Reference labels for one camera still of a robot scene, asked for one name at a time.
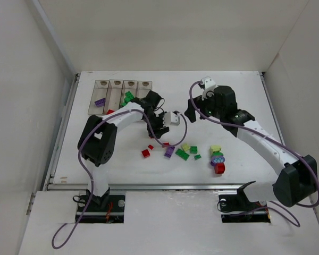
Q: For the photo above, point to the purple rounded lego brick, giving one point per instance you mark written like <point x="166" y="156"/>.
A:
<point x="100" y="102"/>

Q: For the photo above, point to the clear container far left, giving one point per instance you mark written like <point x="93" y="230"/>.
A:
<point x="99" y="91"/>

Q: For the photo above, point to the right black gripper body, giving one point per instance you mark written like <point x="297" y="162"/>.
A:
<point x="198" y="103"/>

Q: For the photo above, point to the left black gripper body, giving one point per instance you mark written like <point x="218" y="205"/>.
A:
<point x="156" y="125"/>

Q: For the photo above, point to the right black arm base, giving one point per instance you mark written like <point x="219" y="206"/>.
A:
<point x="236" y="208"/>

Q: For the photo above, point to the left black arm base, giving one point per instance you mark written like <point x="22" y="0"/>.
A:
<point x="111" y="213"/>

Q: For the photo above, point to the clear container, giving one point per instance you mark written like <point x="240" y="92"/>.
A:
<point x="143" y="88"/>
<point x="99" y="91"/>
<point x="113" y="95"/>
<point x="128" y="85"/>

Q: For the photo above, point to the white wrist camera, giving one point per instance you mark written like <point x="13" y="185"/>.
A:
<point x="208" y="85"/>
<point x="171" y="118"/>

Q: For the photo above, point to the clear container far right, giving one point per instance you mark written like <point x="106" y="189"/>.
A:
<point x="143" y="88"/>

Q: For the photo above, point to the purple flower lego brick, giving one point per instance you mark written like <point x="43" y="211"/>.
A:
<point x="217" y="160"/>

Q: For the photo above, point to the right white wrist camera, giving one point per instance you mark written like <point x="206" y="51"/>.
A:
<point x="208" y="85"/>

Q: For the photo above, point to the tiny green lego piece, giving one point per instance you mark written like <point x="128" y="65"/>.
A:
<point x="197" y="157"/>

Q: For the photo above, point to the red slope lego brick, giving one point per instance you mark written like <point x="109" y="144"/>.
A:
<point x="145" y="153"/>

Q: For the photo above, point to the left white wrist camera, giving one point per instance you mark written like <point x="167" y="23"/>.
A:
<point x="171" y="118"/>

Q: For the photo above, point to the red cylinder lego brick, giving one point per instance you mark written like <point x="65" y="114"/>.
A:
<point x="219" y="168"/>

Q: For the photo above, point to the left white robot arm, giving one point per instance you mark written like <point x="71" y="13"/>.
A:
<point x="98" y="138"/>

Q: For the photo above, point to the yellow square lego brick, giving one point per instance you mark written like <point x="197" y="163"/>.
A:
<point x="185" y="147"/>

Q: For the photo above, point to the green long lego brick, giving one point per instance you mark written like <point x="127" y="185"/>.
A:
<point x="182" y="154"/>

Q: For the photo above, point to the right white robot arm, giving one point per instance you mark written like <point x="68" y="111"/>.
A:
<point x="296" y="176"/>

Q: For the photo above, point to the green lettered lego brick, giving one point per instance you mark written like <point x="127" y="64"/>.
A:
<point x="194" y="150"/>

